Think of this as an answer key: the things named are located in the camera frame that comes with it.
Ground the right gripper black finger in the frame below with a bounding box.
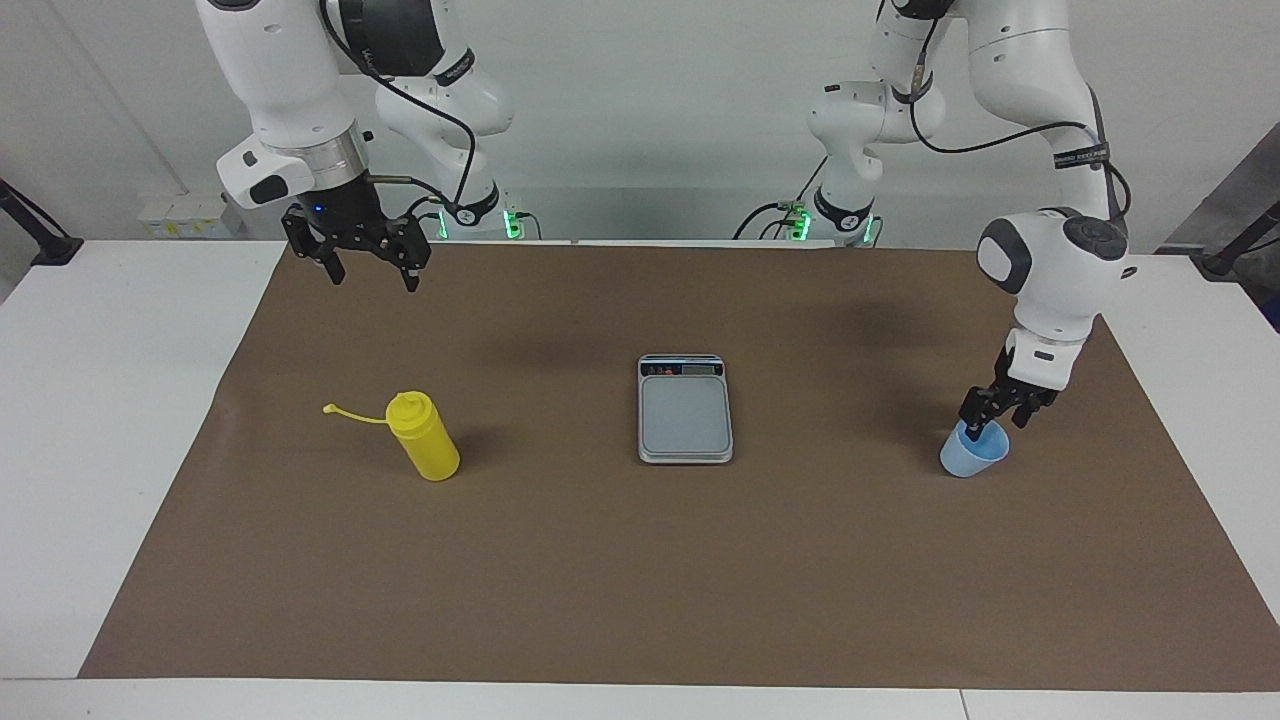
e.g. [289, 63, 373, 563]
[282, 205, 348, 286]
[375, 215, 433, 294]

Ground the light blue plastic cup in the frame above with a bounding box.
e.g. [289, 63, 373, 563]
[939, 418, 1011, 479]

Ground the yellow squeeze bottle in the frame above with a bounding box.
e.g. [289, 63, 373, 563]
[322, 390, 462, 483]

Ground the silver digital kitchen scale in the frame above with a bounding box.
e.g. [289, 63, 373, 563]
[637, 353, 735, 466]

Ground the black clamp stand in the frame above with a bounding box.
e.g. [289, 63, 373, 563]
[1196, 198, 1280, 279]
[0, 178, 84, 267]

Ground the brown table mat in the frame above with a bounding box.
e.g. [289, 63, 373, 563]
[78, 240, 1280, 693]

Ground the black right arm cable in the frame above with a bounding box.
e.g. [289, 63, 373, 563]
[320, 0, 479, 213]

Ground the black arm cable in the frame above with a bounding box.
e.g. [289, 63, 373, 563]
[320, 0, 479, 213]
[908, 0, 1133, 219]

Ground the white wall socket box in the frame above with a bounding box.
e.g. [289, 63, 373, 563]
[137, 192, 234, 239]

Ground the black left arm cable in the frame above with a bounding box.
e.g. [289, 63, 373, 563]
[908, 0, 1133, 219]

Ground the black base cable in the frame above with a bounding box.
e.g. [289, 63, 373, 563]
[732, 158, 831, 241]

